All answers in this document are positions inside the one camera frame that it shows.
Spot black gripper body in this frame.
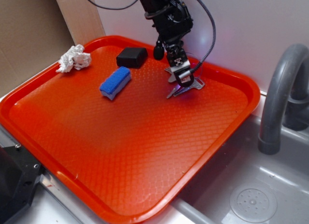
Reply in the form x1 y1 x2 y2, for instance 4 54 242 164
140 0 193 50

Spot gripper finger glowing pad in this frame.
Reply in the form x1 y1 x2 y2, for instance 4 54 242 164
167 48 194 87

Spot silver keys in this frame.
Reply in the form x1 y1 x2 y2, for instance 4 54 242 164
164 52 206 99

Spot black rectangular block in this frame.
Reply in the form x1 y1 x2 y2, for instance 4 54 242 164
116 47 148 69

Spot blue and white sponge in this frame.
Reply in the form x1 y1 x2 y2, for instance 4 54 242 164
99 67 131 100

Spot light wooden board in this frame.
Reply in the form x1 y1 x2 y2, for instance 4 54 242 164
56 0 106 45

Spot orange plastic tray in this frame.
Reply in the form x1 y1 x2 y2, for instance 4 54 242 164
0 36 260 224

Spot crumpled white paper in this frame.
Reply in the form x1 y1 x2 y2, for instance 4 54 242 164
56 44 92 73

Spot grey curved faucet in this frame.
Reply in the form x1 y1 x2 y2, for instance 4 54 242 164
258 43 309 155

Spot grey plastic sink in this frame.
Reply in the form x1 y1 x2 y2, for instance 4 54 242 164
0 91 309 224

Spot round sink drain cover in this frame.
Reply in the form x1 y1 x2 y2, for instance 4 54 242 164
230 183 278 224

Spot black metal base block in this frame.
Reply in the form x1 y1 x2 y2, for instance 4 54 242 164
0 146 42 224

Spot thin black cable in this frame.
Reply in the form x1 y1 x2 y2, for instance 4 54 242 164
81 0 142 11

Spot braided grey cable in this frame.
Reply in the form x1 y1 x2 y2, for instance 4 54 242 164
187 0 217 76

